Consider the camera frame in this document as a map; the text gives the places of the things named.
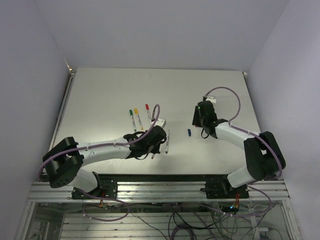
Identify blue pen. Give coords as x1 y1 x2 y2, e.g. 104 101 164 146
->
165 130 170 154

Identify yellow pen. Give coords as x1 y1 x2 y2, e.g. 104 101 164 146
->
136 114 144 131

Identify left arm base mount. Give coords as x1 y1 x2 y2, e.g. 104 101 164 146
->
71 172 118 200

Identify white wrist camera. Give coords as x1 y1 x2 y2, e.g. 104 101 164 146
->
202 95 217 104
151 117 167 129

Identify green pen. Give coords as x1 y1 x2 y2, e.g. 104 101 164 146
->
131 117 137 132

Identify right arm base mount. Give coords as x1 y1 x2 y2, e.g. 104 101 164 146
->
200 174 249 199

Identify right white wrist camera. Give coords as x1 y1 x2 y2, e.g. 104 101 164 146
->
202 95 217 104

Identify blue pen cap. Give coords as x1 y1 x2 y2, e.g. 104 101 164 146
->
187 128 192 137

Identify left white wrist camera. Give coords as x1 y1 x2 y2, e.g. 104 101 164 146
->
151 117 167 129

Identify loose cables under table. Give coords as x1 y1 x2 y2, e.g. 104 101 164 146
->
79 198 276 240

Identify aluminium frame rail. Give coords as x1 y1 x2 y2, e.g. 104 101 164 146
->
27 180 290 203

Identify red pen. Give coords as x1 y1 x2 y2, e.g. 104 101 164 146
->
145 108 152 123

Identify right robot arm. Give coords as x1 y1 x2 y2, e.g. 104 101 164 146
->
192 100 286 198

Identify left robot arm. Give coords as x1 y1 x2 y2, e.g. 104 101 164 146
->
38 125 167 199

